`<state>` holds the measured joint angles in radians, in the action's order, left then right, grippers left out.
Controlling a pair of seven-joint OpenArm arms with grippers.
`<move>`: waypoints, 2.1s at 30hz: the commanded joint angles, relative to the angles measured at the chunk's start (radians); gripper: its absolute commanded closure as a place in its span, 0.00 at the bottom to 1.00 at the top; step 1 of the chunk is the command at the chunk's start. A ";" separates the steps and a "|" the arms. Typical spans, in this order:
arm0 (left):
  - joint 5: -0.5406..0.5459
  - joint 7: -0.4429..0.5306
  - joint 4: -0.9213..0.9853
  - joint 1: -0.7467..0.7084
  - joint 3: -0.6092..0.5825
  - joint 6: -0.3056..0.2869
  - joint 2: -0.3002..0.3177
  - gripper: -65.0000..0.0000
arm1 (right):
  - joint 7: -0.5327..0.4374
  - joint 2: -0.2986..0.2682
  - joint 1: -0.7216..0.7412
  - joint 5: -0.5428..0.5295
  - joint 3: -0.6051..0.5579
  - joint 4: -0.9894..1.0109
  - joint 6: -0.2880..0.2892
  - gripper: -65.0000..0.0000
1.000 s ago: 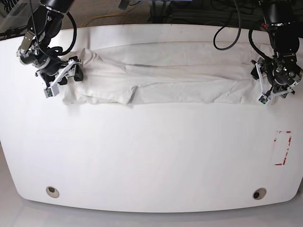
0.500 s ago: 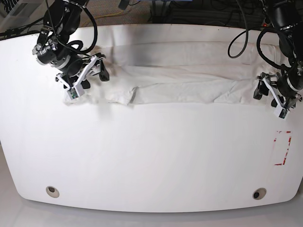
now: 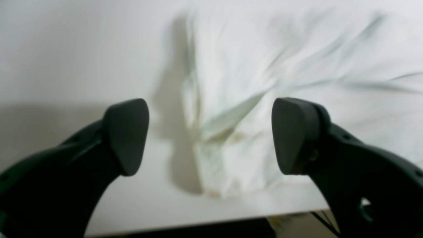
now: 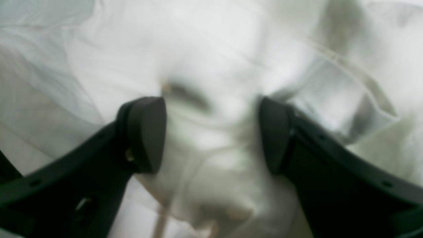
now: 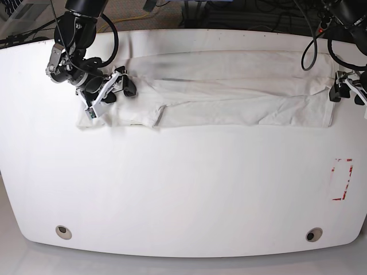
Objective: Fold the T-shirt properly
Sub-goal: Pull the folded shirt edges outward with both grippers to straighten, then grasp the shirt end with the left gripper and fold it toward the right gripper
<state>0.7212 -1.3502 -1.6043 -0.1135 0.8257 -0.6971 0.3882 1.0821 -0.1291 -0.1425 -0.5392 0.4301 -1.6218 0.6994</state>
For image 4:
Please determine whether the white printed T-shirt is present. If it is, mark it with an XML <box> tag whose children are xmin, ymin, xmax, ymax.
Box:
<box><xmin>1</xmin><ymin>0</ymin><xmax>422</xmax><ymax>238</ymax></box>

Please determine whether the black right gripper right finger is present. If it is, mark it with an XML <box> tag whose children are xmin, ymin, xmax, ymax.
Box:
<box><xmin>259</xmin><ymin>98</ymin><xmax>423</xmax><ymax>238</ymax></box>

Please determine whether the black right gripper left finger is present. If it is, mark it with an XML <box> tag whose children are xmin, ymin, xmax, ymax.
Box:
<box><xmin>0</xmin><ymin>97</ymin><xmax>167</xmax><ymax>238</ymax></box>

